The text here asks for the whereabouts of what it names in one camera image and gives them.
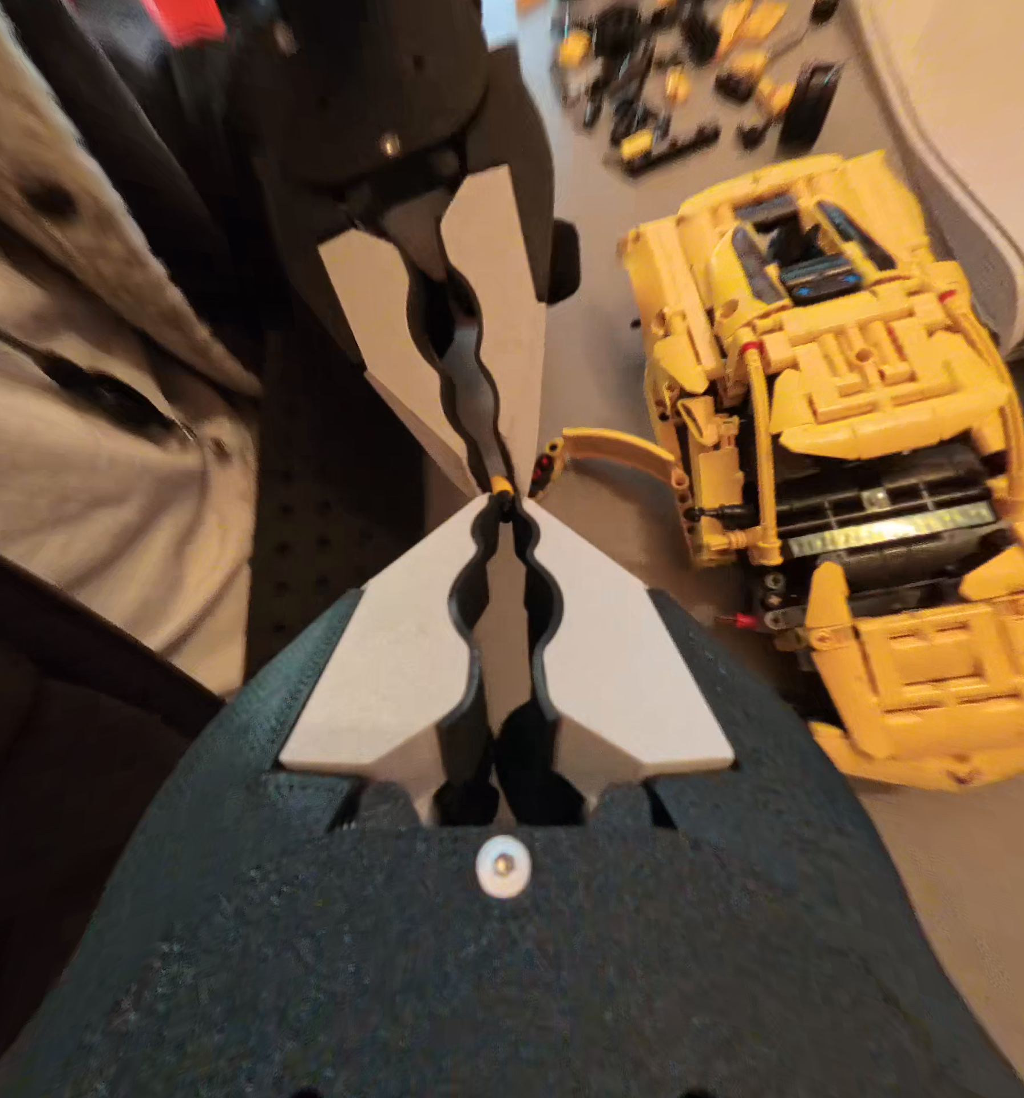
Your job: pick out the yellow toy brick car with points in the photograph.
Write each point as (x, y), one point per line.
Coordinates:
(864, 386)

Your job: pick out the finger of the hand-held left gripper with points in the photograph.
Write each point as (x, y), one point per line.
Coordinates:
(512, 283)
(375, 300)

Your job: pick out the black toy tyre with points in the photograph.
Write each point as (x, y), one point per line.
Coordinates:
(808, 107)

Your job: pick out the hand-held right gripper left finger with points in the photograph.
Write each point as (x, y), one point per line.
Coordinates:
(383, 686)

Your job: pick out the orange traffic cone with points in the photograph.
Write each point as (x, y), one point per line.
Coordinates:
(186, 17)

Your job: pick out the grey desk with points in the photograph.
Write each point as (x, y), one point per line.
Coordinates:
(975, 901)

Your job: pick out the dark fleece-lined jacket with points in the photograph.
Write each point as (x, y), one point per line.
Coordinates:
(66, 171)

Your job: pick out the small yellow connector piece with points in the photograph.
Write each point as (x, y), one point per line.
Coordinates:
(503, 485)

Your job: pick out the yellow curved panel piece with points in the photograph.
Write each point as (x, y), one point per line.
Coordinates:
(623, 450)

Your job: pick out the pile of black yellow bricks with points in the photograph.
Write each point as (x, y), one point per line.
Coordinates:
(649, 86)

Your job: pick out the instruction booklet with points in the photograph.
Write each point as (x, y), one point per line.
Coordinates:
(975, 129)

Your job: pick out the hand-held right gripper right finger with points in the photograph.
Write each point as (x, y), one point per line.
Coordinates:
(641, 686)

